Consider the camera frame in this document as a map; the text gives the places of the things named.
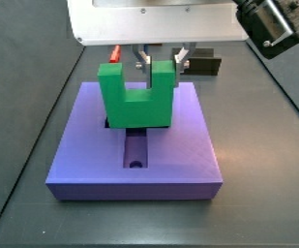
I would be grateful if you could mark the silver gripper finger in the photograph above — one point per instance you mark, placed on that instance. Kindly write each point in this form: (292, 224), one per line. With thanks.
(182, 58)
(143, 63)

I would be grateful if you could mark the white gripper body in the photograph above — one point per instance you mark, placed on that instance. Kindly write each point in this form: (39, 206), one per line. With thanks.
(126, 22)

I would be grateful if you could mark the green U-shaped block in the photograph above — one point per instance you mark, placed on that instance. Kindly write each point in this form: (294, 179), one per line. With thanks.
(145, 107)

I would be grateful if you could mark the purple board with cross slot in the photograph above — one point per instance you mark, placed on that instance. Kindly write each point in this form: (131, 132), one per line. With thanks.
(103, 166)

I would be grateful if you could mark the blue hexagonal peg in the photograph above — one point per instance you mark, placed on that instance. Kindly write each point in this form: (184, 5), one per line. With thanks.
(146, 49)

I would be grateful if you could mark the red small peg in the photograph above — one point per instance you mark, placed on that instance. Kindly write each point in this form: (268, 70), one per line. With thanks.
(115, 55)

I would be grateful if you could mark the black fixture bracket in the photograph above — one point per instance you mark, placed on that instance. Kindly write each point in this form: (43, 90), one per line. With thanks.
(204, 63)

